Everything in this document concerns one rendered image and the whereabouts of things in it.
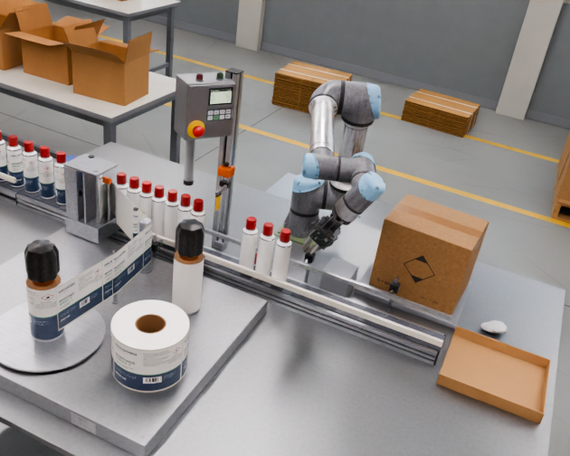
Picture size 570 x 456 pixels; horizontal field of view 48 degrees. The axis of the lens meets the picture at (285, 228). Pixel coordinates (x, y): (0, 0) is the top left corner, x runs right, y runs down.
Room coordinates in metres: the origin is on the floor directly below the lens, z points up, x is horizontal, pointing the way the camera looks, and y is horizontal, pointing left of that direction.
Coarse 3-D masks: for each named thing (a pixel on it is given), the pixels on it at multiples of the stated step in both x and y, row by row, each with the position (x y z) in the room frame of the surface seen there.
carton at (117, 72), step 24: (72, 24) 3.55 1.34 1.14; (72, 48) 3.41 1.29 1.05; (96, 48) 3.68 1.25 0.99; (120, 48) 3.67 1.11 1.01; (144, 48) 3.54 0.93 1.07; (72, 72) 3.45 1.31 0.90; (96, 72) 3.41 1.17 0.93; (120, 72) 3.37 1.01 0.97; (144, 72) 3.56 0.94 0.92; (96, 96) 3.41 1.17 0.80; (120, 96) 3.37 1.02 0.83
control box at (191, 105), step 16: (176, 80) 1.94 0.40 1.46; (192, 80) 1.91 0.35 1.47; (208, 80) 1.93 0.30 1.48; (224, 80) 1.96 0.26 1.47; (176, 96) 1.93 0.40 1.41; (192, 96) 1.87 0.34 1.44; (208, 96) 1.90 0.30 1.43; (176, 112) 1.93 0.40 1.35; (192, 112) 1.87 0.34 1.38; (176, 128) 1.92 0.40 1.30; (192, 128) 1.88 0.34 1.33; (208, 128) 1.91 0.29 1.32; (224, 128) 1.94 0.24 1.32
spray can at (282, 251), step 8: (280, 232) 1.74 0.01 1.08; (288, 232) 1.74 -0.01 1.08; (280, 240) 1.73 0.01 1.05; (288, 240) 1.73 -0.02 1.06; (280, 248) 1.72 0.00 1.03; (288, 248) 1.72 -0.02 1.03; (280, 256) 1.72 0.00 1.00; (288, 256) 1.73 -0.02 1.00; (280, 264) 1.72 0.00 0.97; (288, 264) 1.73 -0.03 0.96; (272, 272) 1.73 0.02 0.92; (280, 272) 1.72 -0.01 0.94
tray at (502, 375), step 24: (456, 336) 1.66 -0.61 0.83; (480, 336) 1.63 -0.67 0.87; (456, 360) 1.53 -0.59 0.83; (480, 360) 1.55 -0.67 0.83; (504, 360) 1.57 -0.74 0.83; (528, 360) 1.58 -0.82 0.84; (456, 384) 1.40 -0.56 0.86; (480, 384) 1.44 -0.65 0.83; (504, 384) 1.46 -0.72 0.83; (528, 384) 1.48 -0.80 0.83; (504, 408) 1.35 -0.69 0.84; (528, 408) 1.33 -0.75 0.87
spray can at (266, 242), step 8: (264, 224) 1.76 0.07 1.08; (272, 224) 1.77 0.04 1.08; (264, 232) 1.75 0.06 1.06; (272, 232) 1.76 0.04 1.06; (264, 240) 1.74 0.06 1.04; (272, 240) 1.75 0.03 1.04; (264, 248) 1.74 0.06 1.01; (272, 248) 1.76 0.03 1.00; (264, 256) 1.74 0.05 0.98; (256, 264) 1.76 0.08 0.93; (264, 264) 1.74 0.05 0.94; (264, 272) 1.74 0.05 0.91
